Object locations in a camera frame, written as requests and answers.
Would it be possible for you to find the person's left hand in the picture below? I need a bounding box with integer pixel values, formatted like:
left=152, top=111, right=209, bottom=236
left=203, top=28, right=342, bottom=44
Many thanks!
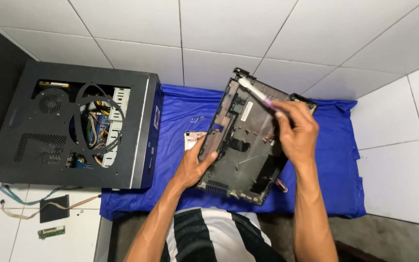
left=173, top=135, right=219, bottom=189

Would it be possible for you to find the person's right hand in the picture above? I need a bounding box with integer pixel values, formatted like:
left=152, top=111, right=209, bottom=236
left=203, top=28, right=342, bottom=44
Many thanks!
left=271, top=100, right=320, bottom=165

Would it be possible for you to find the white purple toothbrush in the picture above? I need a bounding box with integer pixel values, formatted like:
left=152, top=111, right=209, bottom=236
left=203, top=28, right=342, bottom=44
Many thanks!
left=238, top=77, right=276, bottom=108

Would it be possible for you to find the black laptop bottom case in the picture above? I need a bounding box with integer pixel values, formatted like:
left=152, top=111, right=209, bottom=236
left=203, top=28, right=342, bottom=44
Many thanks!
left=196, top=67, right=318, bottom=206

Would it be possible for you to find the blue cloth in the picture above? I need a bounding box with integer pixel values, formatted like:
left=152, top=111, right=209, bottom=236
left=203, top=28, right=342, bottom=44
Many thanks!
left=100, top=84, right=367, bottom=221

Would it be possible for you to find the small rose gold device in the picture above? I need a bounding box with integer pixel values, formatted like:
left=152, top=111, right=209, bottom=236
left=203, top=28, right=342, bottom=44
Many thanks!
left=184, top=131, right=208, bottom=151

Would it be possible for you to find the black white striped shirt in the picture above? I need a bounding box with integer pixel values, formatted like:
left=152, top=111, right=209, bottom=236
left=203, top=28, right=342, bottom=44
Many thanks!
left=160, top=207, right=286, bottom=262

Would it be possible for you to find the black desktop computer case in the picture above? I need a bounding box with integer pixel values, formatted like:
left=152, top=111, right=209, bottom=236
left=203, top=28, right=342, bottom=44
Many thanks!
left=0, top=60, right=164, bottom=190

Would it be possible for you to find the black flat square panel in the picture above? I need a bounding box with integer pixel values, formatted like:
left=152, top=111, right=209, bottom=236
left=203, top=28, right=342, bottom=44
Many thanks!
left=39, top=195, right=70, bottom=223

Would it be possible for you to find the small green circuit board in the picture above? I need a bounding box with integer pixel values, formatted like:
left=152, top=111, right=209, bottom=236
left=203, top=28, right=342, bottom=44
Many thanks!
left=37, top=226, right=66, bottom=240

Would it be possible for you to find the teal cable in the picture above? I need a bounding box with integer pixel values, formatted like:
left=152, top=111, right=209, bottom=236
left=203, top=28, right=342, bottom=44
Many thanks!
left=0, top=182, right=83, bottom=206

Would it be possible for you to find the beige flat ribbon cable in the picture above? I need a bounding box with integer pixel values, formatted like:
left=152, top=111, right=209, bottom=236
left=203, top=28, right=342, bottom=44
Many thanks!
left=0, top=195, right=102, bottom=220

